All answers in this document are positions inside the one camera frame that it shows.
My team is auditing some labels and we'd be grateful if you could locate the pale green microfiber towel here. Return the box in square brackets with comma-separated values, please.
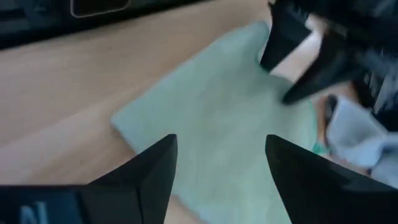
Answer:
[110, 21, 318, 224]

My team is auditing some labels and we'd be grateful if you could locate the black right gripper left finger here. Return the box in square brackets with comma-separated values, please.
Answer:
[79, 133, 178, 224]

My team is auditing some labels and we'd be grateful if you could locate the black aluminium table frame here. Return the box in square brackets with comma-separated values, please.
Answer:
[0, 0, 203, 50]

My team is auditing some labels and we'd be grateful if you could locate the grey microfiber towel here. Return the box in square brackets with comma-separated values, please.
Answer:
[325, 95, 398, 189]

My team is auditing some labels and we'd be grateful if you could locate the grey depth camera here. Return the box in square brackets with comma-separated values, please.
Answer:
[68, 0, 131, 19]

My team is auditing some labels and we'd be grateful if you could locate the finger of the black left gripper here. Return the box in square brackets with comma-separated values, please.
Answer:
[259, 2, 312, 73]
[281, 29, 361, 106]

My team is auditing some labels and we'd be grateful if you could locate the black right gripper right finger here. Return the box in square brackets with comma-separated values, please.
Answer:
[265, 134, 398, 224]

